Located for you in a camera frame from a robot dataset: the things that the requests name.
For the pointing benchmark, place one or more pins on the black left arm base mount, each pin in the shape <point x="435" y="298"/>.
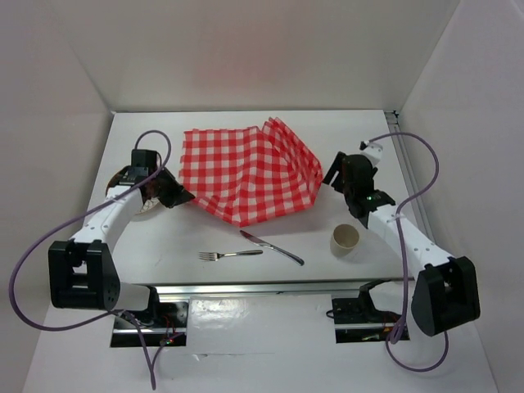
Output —
<point x="164" y="322"/>

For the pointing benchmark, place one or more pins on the beige paper cup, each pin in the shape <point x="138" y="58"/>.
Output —
<point x="344" y="240"/>

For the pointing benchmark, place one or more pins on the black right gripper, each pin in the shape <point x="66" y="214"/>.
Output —
<point x="336" y="166"/>

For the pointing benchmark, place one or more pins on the aluminium frame rail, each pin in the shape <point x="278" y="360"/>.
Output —
<point x="164" y="244"/>

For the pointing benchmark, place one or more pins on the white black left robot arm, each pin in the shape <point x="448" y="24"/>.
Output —
<point x="82" y="272"/>

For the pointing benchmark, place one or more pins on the floral patterned ceramic plate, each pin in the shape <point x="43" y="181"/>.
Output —
<point x="148" y="205"/>

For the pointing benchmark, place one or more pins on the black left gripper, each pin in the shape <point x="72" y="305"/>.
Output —
<point x="177" y="195"/>

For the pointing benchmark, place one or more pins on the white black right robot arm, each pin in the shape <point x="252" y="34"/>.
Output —
<point x="446" y="292"/>

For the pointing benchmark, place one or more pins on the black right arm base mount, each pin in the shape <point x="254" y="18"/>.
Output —
<point x="356" y="319"/>

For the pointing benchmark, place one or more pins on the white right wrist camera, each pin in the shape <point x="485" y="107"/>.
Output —
<point x="372" y="151"/>

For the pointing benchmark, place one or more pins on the silver table knife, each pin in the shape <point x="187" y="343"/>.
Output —
<point x="259" y="242"/>

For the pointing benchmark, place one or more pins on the red white checkered cloth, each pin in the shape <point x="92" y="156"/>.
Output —
<point x="252" y="175"/>

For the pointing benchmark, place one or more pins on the silver fork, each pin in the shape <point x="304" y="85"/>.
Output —
<point x="215" y="256"/>

